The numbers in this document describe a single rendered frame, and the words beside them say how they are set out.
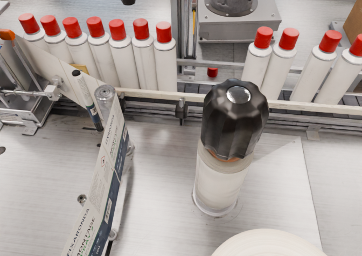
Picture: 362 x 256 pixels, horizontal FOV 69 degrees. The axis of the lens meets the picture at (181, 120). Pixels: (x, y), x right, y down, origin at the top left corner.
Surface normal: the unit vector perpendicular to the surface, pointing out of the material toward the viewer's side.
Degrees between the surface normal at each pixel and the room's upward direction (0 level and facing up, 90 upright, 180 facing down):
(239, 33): 90
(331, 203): 0
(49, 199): 0
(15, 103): 0
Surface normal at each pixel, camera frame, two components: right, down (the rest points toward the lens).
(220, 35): 0.01, 0.79
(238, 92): -0.01, -0.62
